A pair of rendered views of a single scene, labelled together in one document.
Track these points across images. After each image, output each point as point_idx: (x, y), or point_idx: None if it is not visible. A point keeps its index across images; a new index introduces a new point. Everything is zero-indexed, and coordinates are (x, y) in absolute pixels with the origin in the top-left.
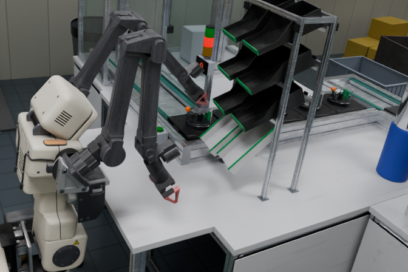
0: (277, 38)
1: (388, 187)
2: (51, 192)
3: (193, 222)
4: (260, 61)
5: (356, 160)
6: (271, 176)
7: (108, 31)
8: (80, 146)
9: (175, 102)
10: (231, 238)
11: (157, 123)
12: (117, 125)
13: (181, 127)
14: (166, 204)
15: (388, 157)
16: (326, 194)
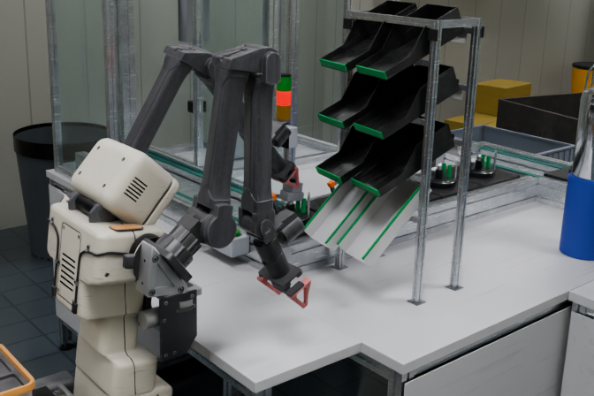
0: (406, 57)
1: (585, 268)
2: (118, 315)
3: (329, 342)
4: (381, 96)
5: (528, 243)
6: (423, 264)
7: (166, 74)
8: (162, 230)
9: (238, 204)
10: (392, 352)
11: None
12: (221, 183)
13: None
14: (278, 326)
15: (574, 224)
16: (503, 286)
